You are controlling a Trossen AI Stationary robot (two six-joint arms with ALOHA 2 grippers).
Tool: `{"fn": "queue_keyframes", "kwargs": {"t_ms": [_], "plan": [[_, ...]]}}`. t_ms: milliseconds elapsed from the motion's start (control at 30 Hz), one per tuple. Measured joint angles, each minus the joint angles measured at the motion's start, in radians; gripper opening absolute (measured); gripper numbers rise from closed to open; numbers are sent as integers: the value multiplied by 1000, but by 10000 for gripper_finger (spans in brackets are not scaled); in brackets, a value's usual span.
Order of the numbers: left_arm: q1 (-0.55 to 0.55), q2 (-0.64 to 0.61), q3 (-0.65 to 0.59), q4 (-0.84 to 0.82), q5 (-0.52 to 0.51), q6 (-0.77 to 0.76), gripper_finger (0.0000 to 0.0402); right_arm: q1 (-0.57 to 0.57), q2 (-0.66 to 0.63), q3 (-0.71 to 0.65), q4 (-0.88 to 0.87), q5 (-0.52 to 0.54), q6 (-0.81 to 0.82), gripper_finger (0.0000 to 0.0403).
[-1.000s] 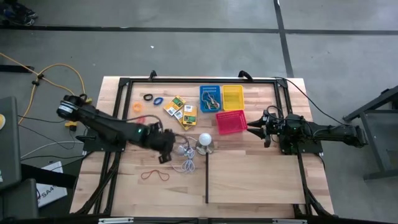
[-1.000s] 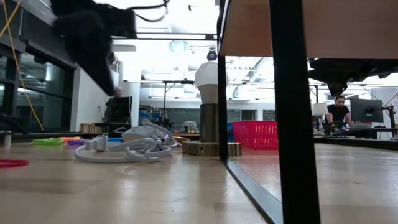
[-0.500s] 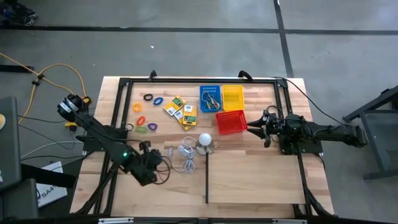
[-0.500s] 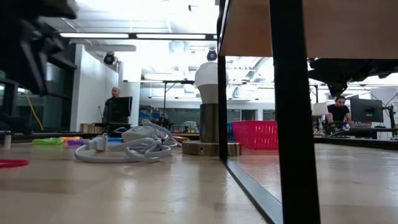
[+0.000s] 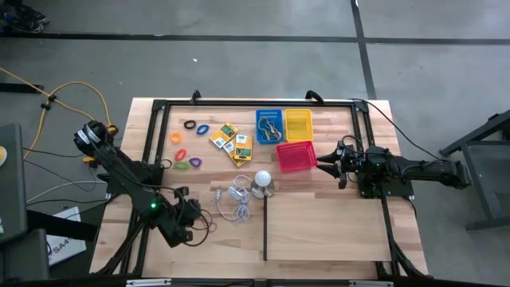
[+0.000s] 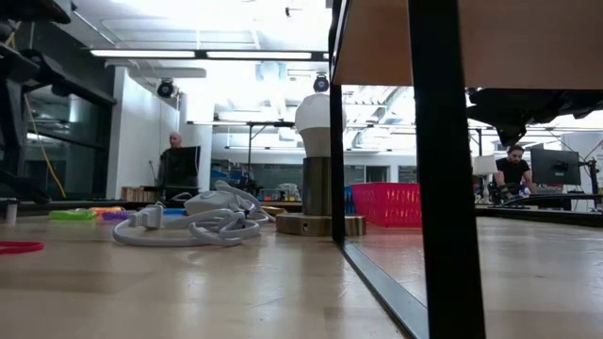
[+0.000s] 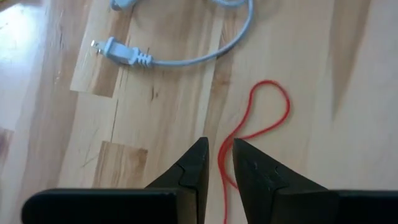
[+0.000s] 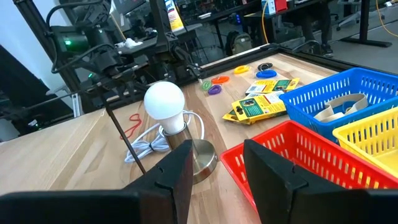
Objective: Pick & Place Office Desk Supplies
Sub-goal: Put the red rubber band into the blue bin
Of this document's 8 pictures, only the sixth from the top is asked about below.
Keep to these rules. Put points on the stack of wooden blocks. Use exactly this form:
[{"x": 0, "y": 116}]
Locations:
[{"x": 139, "y": 194}]

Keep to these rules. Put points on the long ceiling light fixture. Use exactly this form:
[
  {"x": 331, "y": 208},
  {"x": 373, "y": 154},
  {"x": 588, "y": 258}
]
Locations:
[{"x": 141, "y": 53}]

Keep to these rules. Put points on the red plastic basket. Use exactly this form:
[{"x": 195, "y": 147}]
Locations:
[{"x": 386, "y": 205}]

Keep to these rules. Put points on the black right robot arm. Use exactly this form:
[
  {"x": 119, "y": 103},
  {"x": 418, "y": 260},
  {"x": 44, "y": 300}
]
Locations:
[{"x": 584, "y": 101}]

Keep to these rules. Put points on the black computer monitor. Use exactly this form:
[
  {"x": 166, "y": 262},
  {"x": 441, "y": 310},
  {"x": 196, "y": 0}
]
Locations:
[
  {"x": 184, "y": 162},
  {"x": 556, "y": 167}
]

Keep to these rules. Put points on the blue plastic basket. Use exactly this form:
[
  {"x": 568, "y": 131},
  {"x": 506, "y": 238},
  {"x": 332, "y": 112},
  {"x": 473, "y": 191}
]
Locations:
[{"x": 349, "y": 202}]

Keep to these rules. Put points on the white light bulb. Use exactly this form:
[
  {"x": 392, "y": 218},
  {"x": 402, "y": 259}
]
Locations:
[{"x": 312, "y": 117}]

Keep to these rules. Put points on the small white cylindrical post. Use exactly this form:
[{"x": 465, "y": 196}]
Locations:
[{"x": 11, "y": 209}]

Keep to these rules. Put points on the wooden shelf board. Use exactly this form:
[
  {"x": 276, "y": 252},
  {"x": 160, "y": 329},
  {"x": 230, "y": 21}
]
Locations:
[{"x": 518, "y": 42}]

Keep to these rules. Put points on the black ceiling camera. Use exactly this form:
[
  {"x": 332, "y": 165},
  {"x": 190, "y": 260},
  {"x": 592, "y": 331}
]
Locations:
[
  {"x": 166, "y": 88},
  {"x": 321, "y": 83}
]

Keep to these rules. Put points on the black stand frame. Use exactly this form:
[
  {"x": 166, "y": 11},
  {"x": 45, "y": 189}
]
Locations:
[{"x": 249, "y": 150}]

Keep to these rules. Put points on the red rubber band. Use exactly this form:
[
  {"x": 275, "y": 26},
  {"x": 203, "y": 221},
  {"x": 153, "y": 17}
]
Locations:
[{"x": 41, "y": 246}]

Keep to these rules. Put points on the person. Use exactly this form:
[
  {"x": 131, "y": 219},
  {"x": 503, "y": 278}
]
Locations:
[
  {"x": 513, "y": 169},
  {"x": 175, "y": 140}
]

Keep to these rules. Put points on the white shade desk lamp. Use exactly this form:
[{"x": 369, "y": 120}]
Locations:
[{"x": 484, "y": 166}]

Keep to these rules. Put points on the wooden panel with black frame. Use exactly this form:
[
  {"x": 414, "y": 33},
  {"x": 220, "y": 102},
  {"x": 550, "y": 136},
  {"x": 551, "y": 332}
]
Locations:
[{"x": 445, "y": 188}]

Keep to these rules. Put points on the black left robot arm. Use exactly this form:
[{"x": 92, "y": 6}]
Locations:
[{"x": 11, "y": 132}]

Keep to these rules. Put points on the black metal table frame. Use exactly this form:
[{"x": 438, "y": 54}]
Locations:
[{"x": 565, "y": 219}]

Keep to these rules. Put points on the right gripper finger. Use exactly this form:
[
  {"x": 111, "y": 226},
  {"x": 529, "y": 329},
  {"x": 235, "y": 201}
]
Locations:
[
  {"x": 483, "y": 115},
  {"x": 480, "y": 98}
]

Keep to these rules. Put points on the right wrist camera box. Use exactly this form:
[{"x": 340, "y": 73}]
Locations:
[{"x": 511, "y": 134}]

